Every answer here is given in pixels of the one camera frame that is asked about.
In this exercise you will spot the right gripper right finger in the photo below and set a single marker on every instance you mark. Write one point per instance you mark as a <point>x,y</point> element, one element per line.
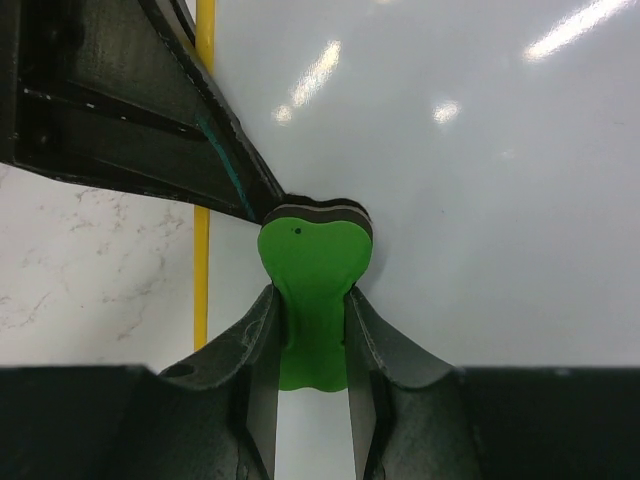
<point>407,416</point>

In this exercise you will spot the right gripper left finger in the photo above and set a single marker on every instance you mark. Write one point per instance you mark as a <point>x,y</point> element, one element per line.
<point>213,415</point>

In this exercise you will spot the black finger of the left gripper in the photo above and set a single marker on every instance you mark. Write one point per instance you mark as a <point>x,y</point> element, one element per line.
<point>111,94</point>

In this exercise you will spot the green whiteboard eraser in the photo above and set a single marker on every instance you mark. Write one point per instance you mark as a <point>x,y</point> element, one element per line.
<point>314,252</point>

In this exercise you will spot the white whiteboard with wooden frame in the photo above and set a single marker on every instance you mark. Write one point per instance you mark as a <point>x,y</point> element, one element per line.
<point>495,145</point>

